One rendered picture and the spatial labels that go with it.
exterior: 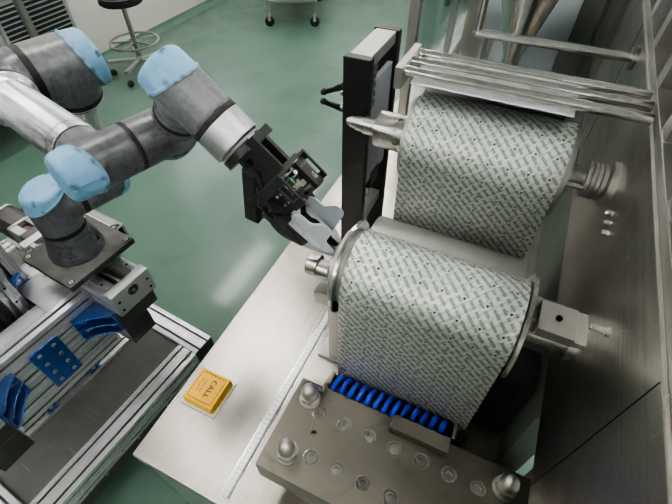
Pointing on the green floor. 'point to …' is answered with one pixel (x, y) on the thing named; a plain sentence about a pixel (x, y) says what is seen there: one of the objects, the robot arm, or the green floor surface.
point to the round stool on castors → (128, 34)
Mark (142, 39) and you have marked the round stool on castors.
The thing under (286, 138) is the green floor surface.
